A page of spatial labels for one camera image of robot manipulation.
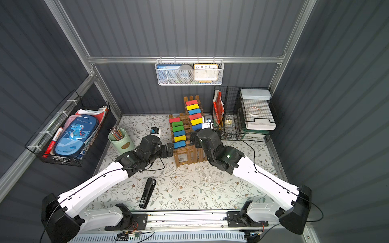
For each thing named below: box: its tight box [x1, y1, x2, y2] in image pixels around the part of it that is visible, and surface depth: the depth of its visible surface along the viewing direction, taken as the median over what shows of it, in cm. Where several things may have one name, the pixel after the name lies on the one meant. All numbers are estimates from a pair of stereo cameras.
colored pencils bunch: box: [109, 125, 124, 141], surface depth 92 cm
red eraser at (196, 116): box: [188, 112, 203, 121], surface depth 82 cm
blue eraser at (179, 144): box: [173, 140, 187, 149], surface depth 86 cm
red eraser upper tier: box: [185, 99, 199, 106], surface depth 91 cm
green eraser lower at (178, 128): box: [172, 125, 184, 132], surface depth 93 cm
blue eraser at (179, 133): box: [173, 130, 186, 137], surface depth 91 cm
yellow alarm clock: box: [193, 63, 219, 84], surface depth 90 cm
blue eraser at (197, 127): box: [191, 123, 203, 132], surface depth 78 cm
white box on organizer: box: [240, 88, 277, 131], surface depth 98 cm
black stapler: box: [139, 177, 157, 210], surface depth 82 cm
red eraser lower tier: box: [168, 117, 181, 124], surface depth 98 cm
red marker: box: [42, 127, 64, 158], surface depth 66 cm
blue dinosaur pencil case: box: [54, 114, 99, 158], surface depth 66 cm
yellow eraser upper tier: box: [186, 103, 200, 111], surface depth 88 cm
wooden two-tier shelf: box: [168, 95, 208, 168], surface depth 88 cm
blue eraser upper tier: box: [188, 108, 202, 115], surface depth 86 cm
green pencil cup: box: [107, 128, 135, 155], surface depth 93 cm
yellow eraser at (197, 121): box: [190, 117, 204, 126], surface depth 80 cm
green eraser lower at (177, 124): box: [171, 120, 184, 128], surface depth 96 cm
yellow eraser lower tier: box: [173, 135, 187, 143], surface depth 88 cm
